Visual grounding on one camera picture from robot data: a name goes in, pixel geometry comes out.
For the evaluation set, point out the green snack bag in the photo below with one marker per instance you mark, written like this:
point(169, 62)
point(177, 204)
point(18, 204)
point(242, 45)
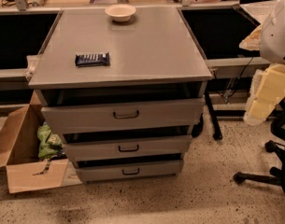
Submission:
point(50, 144)

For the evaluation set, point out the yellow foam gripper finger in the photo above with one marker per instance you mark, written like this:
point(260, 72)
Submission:
point(266, 91)

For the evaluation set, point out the silver laptop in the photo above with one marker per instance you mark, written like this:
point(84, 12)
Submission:
point(259, 11)

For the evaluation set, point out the grey middle drawer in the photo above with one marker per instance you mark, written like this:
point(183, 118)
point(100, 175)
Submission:
point(127, 148)

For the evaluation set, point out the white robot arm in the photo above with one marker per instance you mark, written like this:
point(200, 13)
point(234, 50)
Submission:
point(269, 38)

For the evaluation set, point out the brown cardboard box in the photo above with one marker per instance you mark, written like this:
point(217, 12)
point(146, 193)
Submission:
point(19, 153)

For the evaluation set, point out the blue snack bar wrapper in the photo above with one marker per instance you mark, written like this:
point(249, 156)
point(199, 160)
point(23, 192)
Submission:
point(92, 59)

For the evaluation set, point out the white bowl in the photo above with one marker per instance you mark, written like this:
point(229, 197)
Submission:
point(120, 12)

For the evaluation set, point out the grey drawer cabinet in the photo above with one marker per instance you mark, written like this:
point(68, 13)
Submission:
point(152, 58)

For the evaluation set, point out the grey drawer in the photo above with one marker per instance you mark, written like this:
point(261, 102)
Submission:
point(127, 148)
point(123, 116)
point(133, 170)

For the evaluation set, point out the black table leg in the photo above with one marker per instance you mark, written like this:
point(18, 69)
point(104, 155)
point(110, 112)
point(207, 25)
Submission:
point(217, 135)

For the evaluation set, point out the grey bottom drawer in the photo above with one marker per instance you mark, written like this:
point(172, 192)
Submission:
point(133, 170)

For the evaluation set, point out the grey top drawer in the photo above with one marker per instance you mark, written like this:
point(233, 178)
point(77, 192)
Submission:
point(123, 116)

